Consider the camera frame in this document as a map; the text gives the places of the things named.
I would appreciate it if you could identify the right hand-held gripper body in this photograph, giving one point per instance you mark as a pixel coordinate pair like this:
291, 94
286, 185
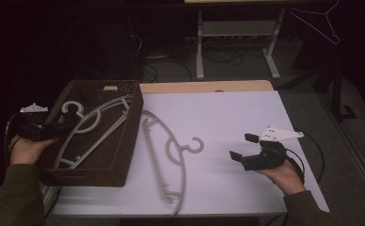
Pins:
268, 157

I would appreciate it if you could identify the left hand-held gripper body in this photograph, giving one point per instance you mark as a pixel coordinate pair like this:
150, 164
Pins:
36, 132

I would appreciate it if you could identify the grey plastic clothes hanger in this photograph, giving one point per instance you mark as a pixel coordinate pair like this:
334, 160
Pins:
65, 106
202, 145

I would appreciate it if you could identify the brown woven basket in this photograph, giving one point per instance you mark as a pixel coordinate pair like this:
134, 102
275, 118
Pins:
121, 150

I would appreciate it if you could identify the person's left hand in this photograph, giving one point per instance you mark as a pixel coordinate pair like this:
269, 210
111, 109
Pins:
25, 152

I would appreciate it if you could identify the person's right hand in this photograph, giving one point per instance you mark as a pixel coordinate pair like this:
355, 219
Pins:
285, 177

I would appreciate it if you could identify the white table mat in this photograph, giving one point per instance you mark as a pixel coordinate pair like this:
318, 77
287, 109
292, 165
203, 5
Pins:
234, 113

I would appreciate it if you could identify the black metal stand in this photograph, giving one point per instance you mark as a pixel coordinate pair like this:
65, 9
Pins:
337, 94

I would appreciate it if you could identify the white metal rack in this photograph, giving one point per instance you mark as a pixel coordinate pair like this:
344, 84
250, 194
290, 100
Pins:
240, 29

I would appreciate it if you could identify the metal table frame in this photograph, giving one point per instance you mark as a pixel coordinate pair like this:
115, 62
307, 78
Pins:
49, 197

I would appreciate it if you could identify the metal floor rail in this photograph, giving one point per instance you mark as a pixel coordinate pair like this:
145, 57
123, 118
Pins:
364, 166

